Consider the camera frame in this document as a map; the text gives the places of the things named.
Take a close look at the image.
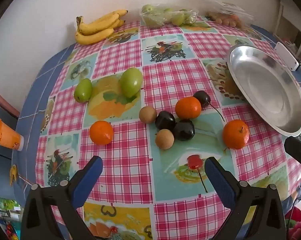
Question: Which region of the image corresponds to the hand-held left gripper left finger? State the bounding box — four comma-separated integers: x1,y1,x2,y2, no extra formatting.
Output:
21,155,103,240

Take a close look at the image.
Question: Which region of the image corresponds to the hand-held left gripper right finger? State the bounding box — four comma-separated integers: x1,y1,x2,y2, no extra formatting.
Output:
203,156,287,240

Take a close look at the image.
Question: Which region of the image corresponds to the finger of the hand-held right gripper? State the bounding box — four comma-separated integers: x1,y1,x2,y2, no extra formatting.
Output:
284,136,301,167

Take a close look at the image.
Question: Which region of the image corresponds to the orange tangerine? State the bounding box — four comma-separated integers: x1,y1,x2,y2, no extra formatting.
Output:
175,97,202,120
222,119,250,150
89,120,114,145

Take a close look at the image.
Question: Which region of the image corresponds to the dark plum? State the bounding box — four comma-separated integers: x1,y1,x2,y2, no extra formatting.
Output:
155,110,176,131
172,119,195,141

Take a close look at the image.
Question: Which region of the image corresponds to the silver metal plate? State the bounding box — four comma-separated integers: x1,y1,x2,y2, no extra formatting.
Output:
226,44,301,137

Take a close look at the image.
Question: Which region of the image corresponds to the brown longan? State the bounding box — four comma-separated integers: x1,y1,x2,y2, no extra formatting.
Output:
139,106,157,123
155,129,174,150

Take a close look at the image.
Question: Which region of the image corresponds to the dark cherry with stem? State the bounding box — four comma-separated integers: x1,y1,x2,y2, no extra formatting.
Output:
192,90,226,122

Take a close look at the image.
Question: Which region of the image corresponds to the small green mango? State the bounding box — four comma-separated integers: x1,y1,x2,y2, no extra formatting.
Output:
74,78,93,103

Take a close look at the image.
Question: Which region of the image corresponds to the large green mango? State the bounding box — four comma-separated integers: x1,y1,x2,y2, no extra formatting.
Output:
119,67,143,98

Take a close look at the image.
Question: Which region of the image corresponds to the pink checkered printed tablecloth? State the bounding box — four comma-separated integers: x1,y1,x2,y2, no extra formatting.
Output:
11,19,301,240

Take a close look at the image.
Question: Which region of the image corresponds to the white plastic power box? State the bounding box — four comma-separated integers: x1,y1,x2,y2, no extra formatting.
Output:
274,42,299,72

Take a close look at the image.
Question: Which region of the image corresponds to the orange plastic cup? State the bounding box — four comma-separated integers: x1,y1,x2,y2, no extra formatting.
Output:
0,118,25,152

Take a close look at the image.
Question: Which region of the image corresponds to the pink curved bar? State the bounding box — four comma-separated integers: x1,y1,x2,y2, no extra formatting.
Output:
0,85,20,118

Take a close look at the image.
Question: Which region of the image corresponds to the white wooden shelf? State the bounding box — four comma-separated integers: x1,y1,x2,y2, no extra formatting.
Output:
274,0,301,63

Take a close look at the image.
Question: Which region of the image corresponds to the yellow banana bunch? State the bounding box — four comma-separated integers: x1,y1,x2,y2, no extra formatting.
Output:
75,9,129,45

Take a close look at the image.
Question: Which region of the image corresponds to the pile of packed longans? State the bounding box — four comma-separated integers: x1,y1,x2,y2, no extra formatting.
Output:
206,11,243,27

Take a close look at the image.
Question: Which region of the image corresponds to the clear plastic longan container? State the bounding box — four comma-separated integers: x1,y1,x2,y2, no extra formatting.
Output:
198,0,255,29

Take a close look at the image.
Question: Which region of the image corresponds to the pile of packed green jujubes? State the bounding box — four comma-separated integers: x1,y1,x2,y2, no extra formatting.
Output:
142,4,197,27

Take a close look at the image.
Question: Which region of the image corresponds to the plastic bag of green fruit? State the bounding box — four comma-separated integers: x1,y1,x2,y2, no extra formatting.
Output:
140,4,199,28

